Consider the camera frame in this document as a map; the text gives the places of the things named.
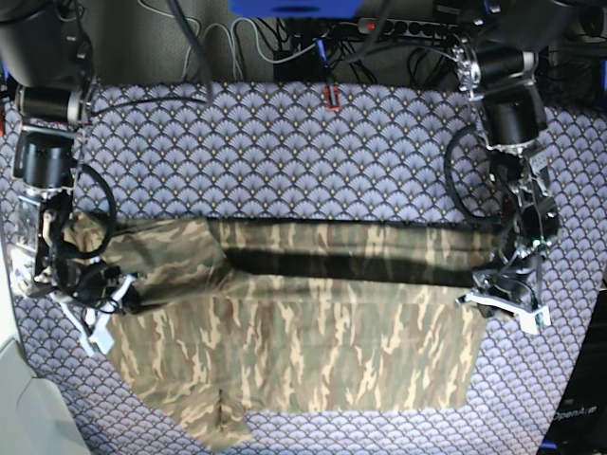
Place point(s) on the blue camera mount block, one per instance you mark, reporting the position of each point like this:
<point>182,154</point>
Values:
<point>296,8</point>

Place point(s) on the black OpenArm box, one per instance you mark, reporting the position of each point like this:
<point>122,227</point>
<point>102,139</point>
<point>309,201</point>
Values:
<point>579,423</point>

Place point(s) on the black power strip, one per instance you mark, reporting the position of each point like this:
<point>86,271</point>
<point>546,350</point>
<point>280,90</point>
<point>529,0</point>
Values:
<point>417,29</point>

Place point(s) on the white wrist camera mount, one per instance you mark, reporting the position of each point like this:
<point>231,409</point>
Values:
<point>91,319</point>
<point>531,321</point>

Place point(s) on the black power adapter box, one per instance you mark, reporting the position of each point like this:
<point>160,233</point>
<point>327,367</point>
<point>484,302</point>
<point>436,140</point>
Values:
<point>302,69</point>

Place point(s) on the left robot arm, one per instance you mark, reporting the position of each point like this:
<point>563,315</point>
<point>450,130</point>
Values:
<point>496,51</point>

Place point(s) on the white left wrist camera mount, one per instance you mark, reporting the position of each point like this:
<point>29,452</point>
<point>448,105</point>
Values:
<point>531,321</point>

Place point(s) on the camouflage T-shirt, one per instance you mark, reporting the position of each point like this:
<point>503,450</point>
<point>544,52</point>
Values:
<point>236,316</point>

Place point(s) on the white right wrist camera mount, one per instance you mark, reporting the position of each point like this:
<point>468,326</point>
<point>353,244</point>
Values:
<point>91,319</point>

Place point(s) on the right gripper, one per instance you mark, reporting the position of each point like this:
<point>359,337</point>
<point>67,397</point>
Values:
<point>62,271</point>

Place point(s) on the red table clamp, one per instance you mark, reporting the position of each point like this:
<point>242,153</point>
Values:
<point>332,97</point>

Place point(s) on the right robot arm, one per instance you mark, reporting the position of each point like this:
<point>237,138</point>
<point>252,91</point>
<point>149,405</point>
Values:
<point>49,60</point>

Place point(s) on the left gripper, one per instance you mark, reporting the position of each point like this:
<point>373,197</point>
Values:
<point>515,268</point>

